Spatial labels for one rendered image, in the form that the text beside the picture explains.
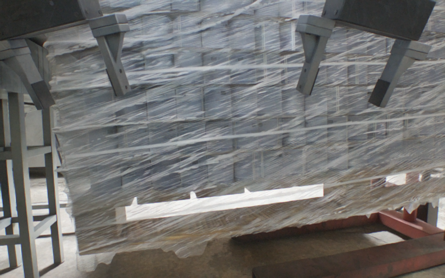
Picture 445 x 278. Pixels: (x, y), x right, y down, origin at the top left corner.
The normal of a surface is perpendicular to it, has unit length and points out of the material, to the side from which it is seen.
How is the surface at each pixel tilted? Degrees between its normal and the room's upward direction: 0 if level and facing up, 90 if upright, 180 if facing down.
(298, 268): 0
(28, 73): 83
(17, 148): 90
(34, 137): 90
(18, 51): 83
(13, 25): 113
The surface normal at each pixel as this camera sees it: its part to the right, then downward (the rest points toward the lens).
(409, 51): 0.10, 0.46
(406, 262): 0.22, 0.07
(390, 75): -0.98, -0.11
